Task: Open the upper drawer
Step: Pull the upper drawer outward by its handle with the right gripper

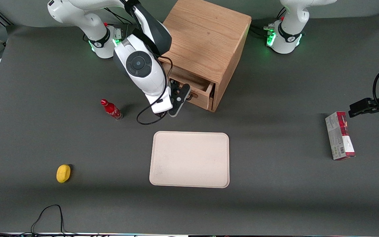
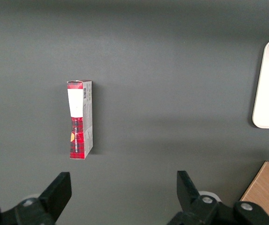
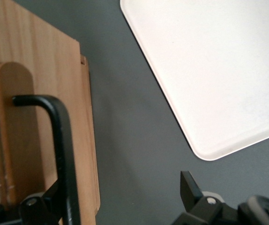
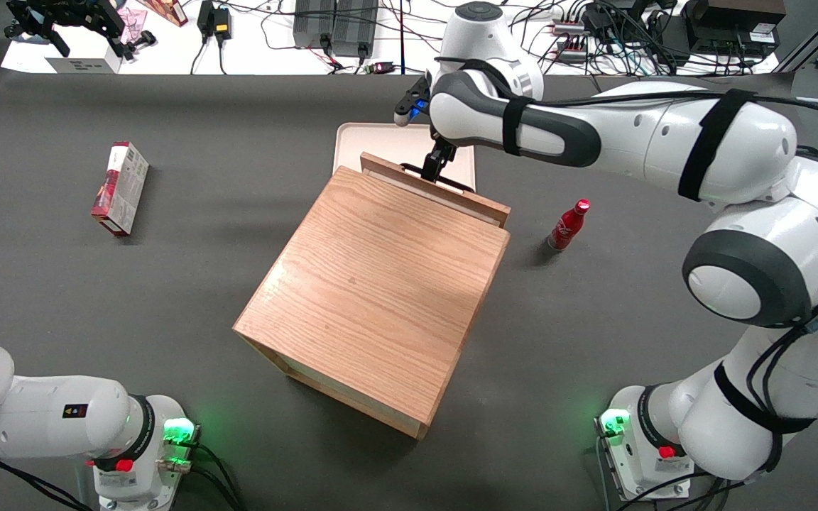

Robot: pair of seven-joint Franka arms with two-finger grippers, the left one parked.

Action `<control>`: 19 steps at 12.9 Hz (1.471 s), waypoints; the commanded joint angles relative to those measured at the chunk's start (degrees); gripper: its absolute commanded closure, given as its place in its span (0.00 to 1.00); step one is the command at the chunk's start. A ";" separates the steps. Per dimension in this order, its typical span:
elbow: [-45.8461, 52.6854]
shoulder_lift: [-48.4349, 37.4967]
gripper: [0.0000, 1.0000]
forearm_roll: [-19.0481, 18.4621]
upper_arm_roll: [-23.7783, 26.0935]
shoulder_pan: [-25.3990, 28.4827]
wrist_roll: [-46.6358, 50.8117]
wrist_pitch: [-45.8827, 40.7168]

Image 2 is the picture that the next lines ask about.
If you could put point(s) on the dark grey table mat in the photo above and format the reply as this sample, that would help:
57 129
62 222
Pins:
160 70

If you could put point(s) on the oak wooden drawer cabinet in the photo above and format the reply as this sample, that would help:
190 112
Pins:
268 192

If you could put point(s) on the red plaid carton box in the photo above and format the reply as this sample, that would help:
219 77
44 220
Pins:
78 131

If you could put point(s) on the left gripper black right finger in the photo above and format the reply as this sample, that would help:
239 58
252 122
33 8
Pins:
188 199

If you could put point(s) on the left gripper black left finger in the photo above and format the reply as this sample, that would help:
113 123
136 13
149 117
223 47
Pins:
54 199

